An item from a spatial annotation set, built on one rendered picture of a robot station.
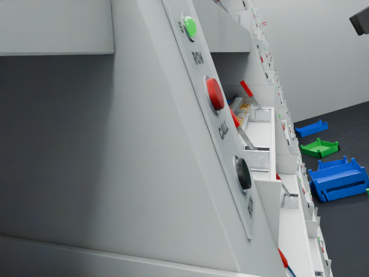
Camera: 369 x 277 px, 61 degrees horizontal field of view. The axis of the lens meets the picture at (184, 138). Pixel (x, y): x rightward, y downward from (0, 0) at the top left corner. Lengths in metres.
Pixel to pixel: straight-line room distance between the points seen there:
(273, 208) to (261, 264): 0.06
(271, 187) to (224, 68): 0.62
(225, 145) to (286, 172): 0.71
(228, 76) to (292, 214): 0.37
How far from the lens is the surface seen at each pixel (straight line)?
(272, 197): 0.22
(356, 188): 2.22
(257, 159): 0.37
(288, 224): 0.63
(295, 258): 0.54
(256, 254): 0.17
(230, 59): 0.81
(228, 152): 0.15
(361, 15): 0.49
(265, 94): 0.81
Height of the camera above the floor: 1.00
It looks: 9 degrees down
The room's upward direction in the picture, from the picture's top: 21 degrees counter-clockwise
